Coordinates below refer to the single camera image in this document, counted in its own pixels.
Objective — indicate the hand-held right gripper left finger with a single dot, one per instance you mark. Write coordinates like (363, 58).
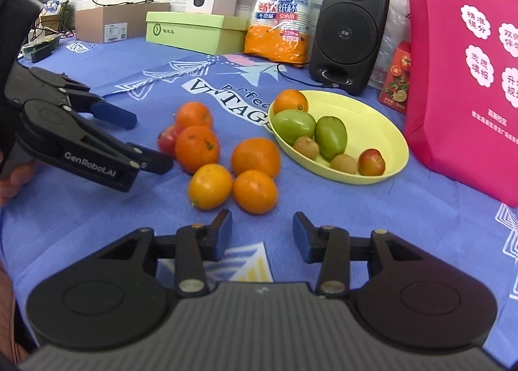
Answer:
(224, 235)

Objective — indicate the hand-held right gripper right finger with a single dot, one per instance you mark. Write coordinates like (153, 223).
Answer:
(301, 238)

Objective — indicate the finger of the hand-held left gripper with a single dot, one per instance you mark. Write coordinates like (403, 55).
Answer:
(158, 165)
(115, 114)

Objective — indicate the person's left hand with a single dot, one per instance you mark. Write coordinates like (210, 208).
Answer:
(16, 184)

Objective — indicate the small red fruit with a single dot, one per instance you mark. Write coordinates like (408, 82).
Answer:
(166, 140)

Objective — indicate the yellowish orange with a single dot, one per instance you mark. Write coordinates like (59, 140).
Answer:
(210, 186)

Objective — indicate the blue printed tablecloth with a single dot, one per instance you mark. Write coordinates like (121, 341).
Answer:
(364, 213)

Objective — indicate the brown kiwi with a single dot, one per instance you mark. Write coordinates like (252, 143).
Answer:
(344, 164)
(306, 147)

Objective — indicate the brown cardboard box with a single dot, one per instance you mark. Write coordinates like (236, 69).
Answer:
(109, 23)

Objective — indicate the red and green fruit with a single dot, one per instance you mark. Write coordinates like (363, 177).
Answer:
(371, 161)

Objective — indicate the green cardboard box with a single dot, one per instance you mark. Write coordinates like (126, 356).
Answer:
(194, 31)

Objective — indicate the yellow oval plate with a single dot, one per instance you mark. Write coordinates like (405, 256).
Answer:
(376, 124)

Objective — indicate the red juice carton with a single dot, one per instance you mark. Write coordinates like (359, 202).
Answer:
(395, 79)

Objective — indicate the orange paper cup package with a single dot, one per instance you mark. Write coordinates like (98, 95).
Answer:
(279, 15)

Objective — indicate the black speaker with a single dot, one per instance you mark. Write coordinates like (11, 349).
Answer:
(348, 31)

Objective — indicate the clear plastic bag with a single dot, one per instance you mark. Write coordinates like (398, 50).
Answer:
(394, 31)

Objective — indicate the pink tote bag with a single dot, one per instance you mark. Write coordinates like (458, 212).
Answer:
(465, 71)

